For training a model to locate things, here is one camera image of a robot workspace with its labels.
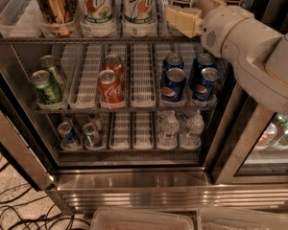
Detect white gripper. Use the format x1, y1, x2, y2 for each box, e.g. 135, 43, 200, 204
165, 0, 254, 58

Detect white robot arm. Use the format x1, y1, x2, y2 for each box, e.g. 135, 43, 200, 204
165, 0, 288, 113

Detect right 7up bottle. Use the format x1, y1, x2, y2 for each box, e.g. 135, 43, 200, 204
123, 0, 154, 25

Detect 7up bottle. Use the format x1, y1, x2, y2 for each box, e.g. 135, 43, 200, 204
80, 0, 115, 25
123, 0, 154, 25

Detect left 7up bottle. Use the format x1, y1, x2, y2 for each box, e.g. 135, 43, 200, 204
80, 0, 115, 25

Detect right clear water bottle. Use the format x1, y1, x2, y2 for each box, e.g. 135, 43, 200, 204
180, 114, 204, 150

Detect clear water bottle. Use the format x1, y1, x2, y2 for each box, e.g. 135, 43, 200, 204
158, 115, 180, 150
180, 114, 204, 150

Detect left clear water bottle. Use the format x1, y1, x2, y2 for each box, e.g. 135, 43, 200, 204
158, 115, 180, 150

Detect stainless steel fridge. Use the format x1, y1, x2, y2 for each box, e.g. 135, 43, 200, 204
0, 0, 288, 215

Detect empty clear shelf tray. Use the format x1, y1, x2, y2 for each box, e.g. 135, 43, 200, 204
0, 0, 42, 38

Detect open steel fridge door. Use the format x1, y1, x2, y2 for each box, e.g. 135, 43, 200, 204
0, 81, 54, 191

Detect rear right pepsi can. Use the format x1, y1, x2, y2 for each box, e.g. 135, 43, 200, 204
189, 53, 215, 88

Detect pepsi can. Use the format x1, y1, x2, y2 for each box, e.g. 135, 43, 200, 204
161, 68, 186, 103
192, 67, 220, 102
162, 53, 183, 76
189, 53, 215, 88

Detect rear left pepsi can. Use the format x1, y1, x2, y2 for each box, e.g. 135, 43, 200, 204
162, 53, 183, 76

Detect front right pepsi can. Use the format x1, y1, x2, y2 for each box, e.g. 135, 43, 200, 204
192, 67, 220, 102

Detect front left pepsi can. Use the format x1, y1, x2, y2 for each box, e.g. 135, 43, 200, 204
161, 68, 186, 103

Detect rear red cola can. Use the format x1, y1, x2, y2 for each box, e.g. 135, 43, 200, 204
103, 54, 125, 89

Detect red cola can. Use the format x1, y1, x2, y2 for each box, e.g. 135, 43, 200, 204
97, 70, 124, 104
103, 54, 125, 89

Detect front red cola can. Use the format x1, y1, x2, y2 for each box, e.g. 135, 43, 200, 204
97, 70, 124, 104

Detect gold tall can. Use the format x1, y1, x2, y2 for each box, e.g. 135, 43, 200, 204
36, 0, 78, 36

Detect rear green can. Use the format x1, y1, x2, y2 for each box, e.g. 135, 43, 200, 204
39, 55, 66, 93

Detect green can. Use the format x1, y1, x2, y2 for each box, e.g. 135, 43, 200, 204
30, 70, 62, 104
39, 55, 66, 93

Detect right blue silver can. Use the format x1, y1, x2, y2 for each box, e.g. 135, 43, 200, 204
83, 123, 102, 149

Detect blue silver can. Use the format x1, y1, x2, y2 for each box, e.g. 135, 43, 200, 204
83, 123, 102, 149
58, 122, 81, 149

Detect front green can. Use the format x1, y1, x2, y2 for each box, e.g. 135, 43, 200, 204
30, 70, 62, 104

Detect left blue silver can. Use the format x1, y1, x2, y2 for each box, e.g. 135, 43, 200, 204
58, 122, 81, 149

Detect right clear plastic bin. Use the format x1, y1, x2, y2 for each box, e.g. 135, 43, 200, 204
197, 207, 288, 230

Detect clear plastic bin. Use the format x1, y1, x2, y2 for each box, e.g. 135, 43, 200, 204
197, 207, 288, 230
89, 208, 194, 230

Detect left clear plastic bin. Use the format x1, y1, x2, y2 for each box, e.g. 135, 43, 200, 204
89, 208, 194, 230

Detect black floor cables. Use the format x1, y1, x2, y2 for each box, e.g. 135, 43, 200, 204
0, 155, 91, 230

